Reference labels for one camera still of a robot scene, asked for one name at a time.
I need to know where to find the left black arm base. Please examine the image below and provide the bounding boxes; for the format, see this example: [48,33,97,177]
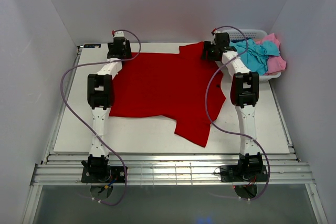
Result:
[81,165,125,184]

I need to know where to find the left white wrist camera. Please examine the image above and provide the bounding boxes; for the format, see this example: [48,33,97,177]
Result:
[111,30,124,38]

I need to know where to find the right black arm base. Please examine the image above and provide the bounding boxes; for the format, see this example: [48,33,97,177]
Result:
[213,165,268,183]

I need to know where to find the white plastic basket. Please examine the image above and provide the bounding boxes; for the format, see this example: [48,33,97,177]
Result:
[226,29,281,82]

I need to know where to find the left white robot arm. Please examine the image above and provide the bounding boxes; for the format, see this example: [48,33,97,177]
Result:
[82,31,132,182]

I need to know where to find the red t shirt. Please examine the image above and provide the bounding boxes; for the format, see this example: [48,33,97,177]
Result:
[109,42,226,147]

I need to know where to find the pink t shirt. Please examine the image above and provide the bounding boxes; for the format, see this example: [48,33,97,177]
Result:
[255,33,287,76]

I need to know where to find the turquoise t shirt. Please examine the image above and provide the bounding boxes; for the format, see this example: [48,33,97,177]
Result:
[229,39,280,75]

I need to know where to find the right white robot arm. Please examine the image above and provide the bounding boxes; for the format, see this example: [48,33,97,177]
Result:
[201,31,267,182]

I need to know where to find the aluminium frame rails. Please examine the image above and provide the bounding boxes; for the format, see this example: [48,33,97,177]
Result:
[30,47,329,224]

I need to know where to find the blue white label sticker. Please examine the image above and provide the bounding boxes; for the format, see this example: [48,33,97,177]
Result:
[83,44,101,48]

